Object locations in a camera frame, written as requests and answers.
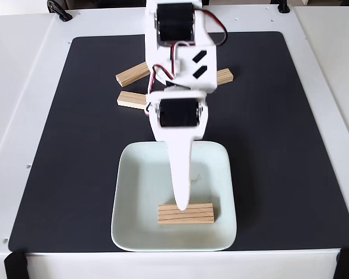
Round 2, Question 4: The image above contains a red white black servo cable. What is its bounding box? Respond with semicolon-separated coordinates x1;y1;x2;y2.
145;42;197;117
195;9;229;48

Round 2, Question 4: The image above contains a black table clamp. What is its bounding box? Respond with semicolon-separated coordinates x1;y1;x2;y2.
46;0;73;23
277;0;291;14

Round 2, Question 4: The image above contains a grooved wooden block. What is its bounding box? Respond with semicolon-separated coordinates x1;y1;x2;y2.
115;62;151;88
158;202;216;226
216;68;234;86

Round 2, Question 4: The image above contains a smooth pale wooden block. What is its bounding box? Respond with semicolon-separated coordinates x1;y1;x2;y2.
116;90;149;111

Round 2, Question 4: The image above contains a black table mat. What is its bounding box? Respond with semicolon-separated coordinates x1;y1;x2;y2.
8;31;349;253

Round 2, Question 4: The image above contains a pale square ceramic plate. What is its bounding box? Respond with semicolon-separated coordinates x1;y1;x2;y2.
110;141;238;252

